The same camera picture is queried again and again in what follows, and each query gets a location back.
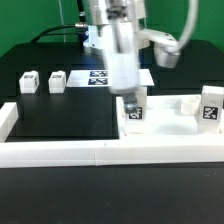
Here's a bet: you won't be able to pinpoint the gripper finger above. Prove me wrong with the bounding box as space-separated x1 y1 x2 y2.
122 93 138 114

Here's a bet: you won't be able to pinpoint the white square table top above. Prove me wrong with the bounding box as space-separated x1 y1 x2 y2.
116 95 224 138

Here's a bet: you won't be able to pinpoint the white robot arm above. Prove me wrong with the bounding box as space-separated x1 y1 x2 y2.
85 0 199 114

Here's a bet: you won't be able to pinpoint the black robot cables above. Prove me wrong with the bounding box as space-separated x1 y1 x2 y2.
30 0 90 44

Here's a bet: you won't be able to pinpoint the white U-shaped obstacle fence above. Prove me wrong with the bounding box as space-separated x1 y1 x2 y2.
0 97 224 169

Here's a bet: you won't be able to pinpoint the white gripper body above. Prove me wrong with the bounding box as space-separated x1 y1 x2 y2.
101 23 139 94

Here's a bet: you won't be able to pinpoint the white marker sheet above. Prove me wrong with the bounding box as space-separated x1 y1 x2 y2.
66 69 154 88

